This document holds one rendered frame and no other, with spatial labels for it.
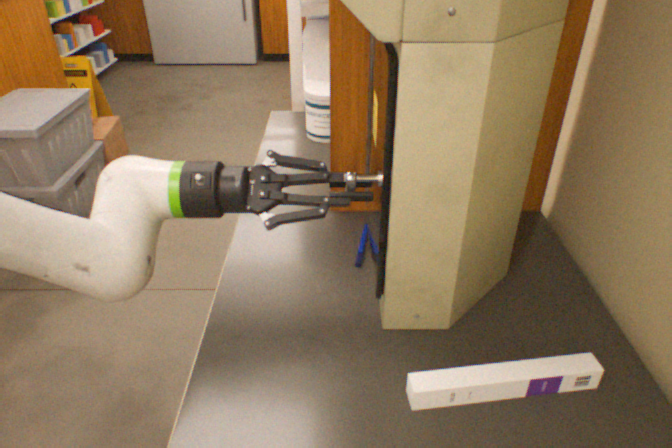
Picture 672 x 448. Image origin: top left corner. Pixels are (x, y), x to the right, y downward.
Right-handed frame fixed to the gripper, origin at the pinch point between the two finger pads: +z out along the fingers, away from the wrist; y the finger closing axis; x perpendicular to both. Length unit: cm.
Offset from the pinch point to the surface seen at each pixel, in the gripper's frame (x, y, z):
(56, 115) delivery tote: 148, 86, -142
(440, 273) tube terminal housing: 1.2, -13.3, 13.7
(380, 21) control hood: -26.5, 11.9, 2.7
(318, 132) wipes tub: 58, 36, -7
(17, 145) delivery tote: 141, 67, -153
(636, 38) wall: -3, 26, 48
